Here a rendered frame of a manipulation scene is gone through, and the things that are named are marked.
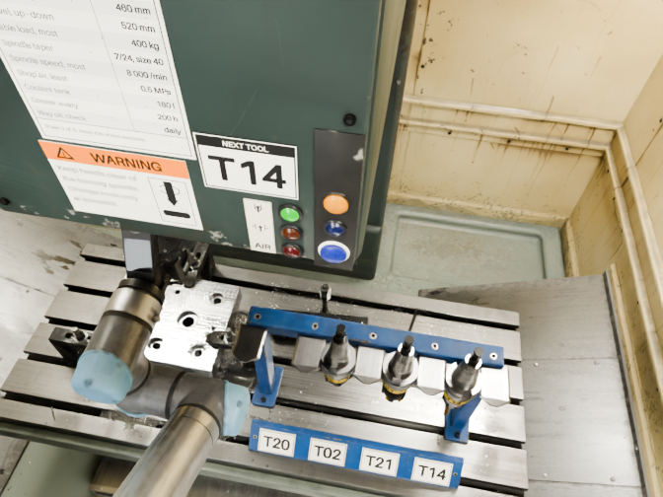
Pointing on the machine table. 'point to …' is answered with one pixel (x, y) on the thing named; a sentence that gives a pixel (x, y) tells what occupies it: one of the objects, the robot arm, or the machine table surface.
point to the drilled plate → (189, 302)
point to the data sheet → (97, 73)
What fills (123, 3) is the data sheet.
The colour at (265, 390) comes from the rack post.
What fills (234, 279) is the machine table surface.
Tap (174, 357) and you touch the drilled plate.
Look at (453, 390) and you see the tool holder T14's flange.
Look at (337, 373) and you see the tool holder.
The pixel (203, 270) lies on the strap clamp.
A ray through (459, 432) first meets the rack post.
